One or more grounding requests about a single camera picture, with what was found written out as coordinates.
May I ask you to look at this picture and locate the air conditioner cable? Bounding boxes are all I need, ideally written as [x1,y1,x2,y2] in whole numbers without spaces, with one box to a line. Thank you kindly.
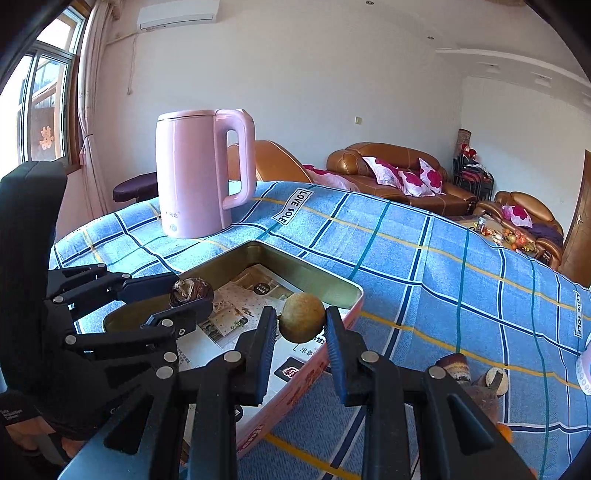
[126,31,140,95]

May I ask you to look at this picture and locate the white red floral pillow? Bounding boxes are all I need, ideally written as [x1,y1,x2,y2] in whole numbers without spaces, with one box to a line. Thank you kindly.
[418,158,444,195]
[501,204,534,227]
[362,156,402,185]
[397,170,428,197]

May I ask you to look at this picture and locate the purple stool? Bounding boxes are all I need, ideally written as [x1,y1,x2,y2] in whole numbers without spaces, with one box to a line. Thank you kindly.
[113,172,158,203]

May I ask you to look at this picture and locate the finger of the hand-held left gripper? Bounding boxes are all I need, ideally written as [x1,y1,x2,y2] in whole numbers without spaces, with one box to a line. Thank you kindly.
[65,298,214,365]
[44,264,182,320]

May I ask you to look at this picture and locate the white air conditioner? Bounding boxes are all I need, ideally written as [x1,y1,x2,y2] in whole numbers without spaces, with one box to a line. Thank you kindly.
[139,0,220,32]

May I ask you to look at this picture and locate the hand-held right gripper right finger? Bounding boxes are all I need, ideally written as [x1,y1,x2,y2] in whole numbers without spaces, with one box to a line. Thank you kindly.
[324,307,536,480]

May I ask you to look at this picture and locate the purple blanket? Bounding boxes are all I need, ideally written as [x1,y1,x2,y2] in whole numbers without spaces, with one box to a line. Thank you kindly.
[531,224,564,247]

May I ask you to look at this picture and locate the blue plaid tablecloth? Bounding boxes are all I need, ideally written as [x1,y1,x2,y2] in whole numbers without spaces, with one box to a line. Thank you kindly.
[48,181,591,480]

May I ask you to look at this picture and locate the person's left hand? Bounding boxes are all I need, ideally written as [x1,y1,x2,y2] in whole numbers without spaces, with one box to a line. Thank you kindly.
[4,416,88,461]

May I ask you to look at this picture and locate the window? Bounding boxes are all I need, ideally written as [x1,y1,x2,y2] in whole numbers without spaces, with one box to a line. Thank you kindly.
[0,7,88,178]

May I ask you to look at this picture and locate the pink cartoon cup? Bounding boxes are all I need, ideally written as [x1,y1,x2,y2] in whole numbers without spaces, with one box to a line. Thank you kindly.
[575,344,591,395]

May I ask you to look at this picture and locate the brown wooden door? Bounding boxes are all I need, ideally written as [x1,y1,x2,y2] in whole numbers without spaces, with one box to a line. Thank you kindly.
[563,150,591,287]

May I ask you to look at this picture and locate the pink electric kettle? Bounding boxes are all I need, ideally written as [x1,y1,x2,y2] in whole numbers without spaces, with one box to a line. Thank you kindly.
[154,109,256,240]

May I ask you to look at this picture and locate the cluttered coffee table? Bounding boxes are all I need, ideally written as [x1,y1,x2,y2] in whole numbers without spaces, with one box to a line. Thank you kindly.
[457,213,539,254]

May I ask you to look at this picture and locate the pink floral blanket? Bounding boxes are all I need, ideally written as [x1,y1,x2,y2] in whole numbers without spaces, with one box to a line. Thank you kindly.
[302,164,361,192]

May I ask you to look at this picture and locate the pink curtain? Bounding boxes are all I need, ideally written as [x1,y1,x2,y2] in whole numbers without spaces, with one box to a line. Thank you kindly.
[76,0,114,204]

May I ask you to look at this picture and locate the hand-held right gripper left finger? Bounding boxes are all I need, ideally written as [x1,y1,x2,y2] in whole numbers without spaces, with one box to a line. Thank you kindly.
[58,305,280,480]

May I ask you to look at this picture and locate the brown leather armchair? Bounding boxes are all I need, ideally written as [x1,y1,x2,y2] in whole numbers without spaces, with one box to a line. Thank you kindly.
[475,190,565,271]

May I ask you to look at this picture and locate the brown leather sofa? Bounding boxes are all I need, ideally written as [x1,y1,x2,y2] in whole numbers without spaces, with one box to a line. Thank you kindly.
[327,142,477,214]

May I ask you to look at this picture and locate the printed paper leaflet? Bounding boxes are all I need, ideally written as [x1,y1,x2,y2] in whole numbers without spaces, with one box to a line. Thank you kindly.
[178,264,331,395]

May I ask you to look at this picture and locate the pink metal tin box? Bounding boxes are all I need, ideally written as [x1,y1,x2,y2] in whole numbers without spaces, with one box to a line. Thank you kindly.
[102,240,365,464]

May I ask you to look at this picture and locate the brown leather chair back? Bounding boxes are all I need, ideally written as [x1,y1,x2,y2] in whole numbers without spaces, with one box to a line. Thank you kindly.
[226,140,315,184]

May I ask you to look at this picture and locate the dark brown wrinkled fruit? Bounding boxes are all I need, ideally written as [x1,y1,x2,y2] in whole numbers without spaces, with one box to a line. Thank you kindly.
[170,277,214,308]

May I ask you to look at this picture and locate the round yellow-brown fruit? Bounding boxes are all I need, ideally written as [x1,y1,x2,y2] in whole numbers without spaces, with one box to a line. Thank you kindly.
[278,292,327,343]

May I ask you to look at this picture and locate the stacked dark chairs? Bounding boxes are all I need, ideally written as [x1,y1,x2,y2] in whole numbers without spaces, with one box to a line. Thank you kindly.
[451,154,496,201]

